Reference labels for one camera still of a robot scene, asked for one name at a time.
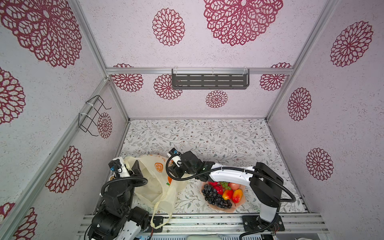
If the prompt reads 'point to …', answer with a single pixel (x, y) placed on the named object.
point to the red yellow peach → (237, 196)
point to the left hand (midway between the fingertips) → (134, 164)
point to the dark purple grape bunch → (211, 195)
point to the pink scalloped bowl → (234, 206)
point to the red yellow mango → (227, 194)
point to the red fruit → (213, 184)
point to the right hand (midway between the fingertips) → (168, 165)
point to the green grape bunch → (225, 185)
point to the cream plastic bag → (160, 190)
